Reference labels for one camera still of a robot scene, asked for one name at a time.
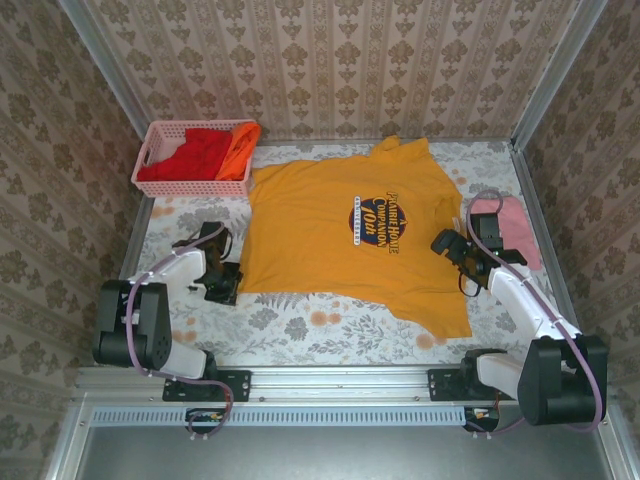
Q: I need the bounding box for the yellow printed t-shirt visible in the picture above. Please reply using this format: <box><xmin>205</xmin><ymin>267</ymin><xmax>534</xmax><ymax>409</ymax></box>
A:
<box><xmin>238</xmin><ymin>134</ymin><xmax>474</xmax><ymax>339</ymax></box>

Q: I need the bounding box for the pink folded t-shirt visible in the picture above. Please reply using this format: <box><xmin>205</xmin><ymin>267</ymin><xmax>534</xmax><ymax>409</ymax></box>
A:
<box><xmin>472</xmin><ymin>195</ymin><xmax>544</xmax><ymax>271</ymax></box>

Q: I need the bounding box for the floral table cover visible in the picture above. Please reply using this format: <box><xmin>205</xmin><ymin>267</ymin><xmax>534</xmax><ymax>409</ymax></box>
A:
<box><xmin>112</xmin><ymin>139</ymin><xmax>556</xmax><ymax>369</ymax></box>

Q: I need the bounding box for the red t-shirt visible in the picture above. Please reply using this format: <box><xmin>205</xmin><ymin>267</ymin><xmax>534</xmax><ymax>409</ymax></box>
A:
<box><xmin>136</xmin><ymin>127</ymin><xmax>234</xmax><ymax>182</ymax></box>

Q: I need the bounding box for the orange t-shirt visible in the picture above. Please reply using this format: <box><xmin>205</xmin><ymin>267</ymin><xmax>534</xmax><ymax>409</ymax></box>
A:
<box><xmin>214</xmin><ymin>122</ymin><xmax>263</xmax><ymax>182</ymax></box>

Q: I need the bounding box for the small black connector box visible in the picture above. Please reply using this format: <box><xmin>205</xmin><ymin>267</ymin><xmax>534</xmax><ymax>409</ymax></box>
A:
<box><xmin>185</xmin><ymin>407</ymin><xmax>225</xmax><ymax>435</ymax></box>
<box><xmin>463</xmin><ymin>405</ymin><xmax>501</xmax><ymax>434</ymax></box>

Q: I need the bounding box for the pink plastic basket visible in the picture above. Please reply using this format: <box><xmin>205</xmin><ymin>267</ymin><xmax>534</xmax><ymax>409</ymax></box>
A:
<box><xmin>130</xmin><ymin>118</ymin><xmax>259</xmax><ymax>199</ymax></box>

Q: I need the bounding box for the grey metal panel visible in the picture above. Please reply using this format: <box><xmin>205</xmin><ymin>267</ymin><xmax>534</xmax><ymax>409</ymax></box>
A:
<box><xmin>74</xmin><ymin>424</ymin><xmax>621</xmax><ymax>480</ymax></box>

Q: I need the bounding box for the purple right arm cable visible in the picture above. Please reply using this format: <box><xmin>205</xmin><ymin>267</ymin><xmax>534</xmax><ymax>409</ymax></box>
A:
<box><xmin>464</xmin><ymin>188</ymin><xmax>604</xmax><ymax>441</ymax></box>

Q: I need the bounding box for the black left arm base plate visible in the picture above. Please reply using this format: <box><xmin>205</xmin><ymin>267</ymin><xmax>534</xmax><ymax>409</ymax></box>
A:
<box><xmin>162</xmin><ymin>369</ymin><xmax>252</xmax><ymax>403</ymax></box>

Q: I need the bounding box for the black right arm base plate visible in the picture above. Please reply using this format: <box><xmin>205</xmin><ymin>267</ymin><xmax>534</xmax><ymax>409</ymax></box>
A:
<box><xmin>427</xmin><ymin>368</ymin><xmax>521</xmax><ymax>402</ymax></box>

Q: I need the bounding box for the aluminium mounting rail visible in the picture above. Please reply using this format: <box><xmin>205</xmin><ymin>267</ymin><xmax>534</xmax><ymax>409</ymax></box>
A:
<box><xmin>74</xmin><ymin>366</ymin><xmax>614</xmax><ymax>406</ymax></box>

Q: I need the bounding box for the pale slotted cable duct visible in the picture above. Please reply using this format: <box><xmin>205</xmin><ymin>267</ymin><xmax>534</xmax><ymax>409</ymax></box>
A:
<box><xmin>92</xmin><ymin>405</ymin><xmax>494</xmax><ymax>427</ymax></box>

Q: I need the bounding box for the aluminium corner post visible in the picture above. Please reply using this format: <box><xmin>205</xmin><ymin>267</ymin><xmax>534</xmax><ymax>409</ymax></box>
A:
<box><xmin>509</xmin><ymin>0</ymin><xmax>609</xmax><ymax>151</ymax></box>
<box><xmin>57</xmin><ymin>0</ymin><xmax>159</xmax><ymax>149</ymax></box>

